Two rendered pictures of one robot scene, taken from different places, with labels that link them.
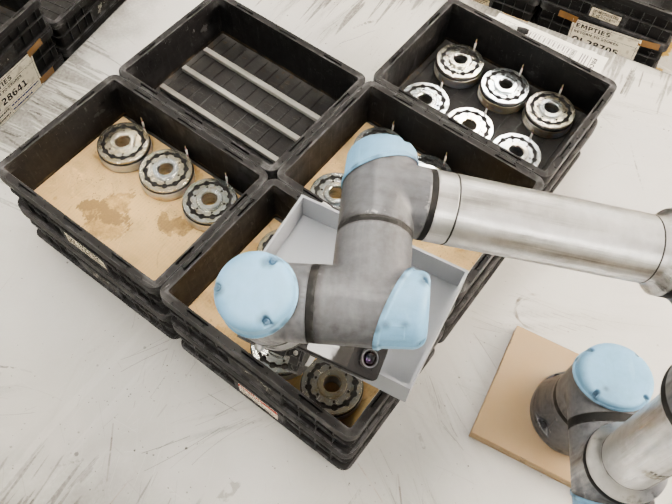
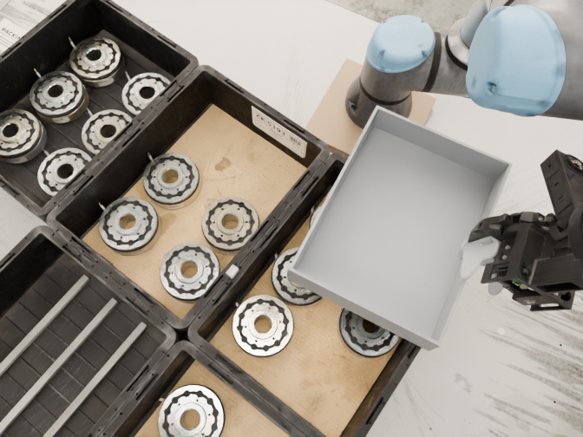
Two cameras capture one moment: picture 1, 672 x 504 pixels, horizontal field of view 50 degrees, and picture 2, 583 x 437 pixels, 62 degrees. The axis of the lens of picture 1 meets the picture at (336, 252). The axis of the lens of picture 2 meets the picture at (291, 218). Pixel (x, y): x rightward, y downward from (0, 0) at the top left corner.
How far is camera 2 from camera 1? 0.72 m
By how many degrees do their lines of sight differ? 36
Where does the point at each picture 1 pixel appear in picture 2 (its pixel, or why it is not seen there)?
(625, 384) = (414, 32)
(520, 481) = not seen: hidden behind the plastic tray
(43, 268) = not seen: outside the picture
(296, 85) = (10, 322)
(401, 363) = (461, 180)
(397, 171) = (570, 15)
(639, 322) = (291, 48)
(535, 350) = (324, 121)
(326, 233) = (317, 251)
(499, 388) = not seen: hidden behind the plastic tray
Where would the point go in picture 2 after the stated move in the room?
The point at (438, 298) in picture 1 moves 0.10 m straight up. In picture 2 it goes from (387, 144) to (404, 106)
